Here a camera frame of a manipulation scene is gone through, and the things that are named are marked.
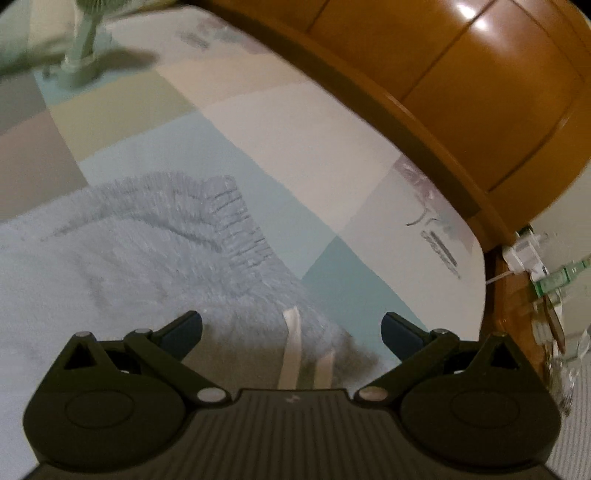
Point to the wooden headboard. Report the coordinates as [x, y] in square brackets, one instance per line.
[438, 69]

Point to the light blue fleece hoodie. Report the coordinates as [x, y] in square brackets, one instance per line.
[138, 286]

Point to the wooden nightstand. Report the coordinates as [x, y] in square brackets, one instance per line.
[512, 314]

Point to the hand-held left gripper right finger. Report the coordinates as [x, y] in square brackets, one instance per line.
[399, 334]

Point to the white power adapter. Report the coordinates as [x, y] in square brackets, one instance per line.
[524, 251]

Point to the green handheld fan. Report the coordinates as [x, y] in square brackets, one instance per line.
[82, 64]

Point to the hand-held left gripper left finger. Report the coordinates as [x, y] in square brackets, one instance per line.
[184, 330]

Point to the brown oblong object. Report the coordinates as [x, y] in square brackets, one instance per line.
[554, 323]

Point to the green and white tube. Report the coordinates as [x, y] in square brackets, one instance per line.
[558, 277]

